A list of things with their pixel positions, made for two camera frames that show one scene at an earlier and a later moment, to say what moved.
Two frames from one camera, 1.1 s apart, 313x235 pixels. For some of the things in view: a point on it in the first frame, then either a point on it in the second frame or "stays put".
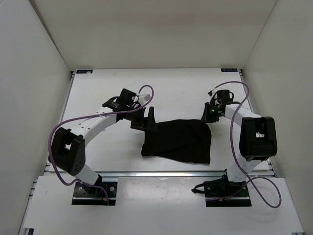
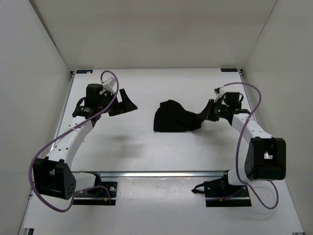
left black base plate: (101, 193) stays put
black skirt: (186, 139) → (170, 116)
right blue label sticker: (229, 70) stays put
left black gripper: (144, 122) → (125, 105)
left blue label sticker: (84, 71) stays put
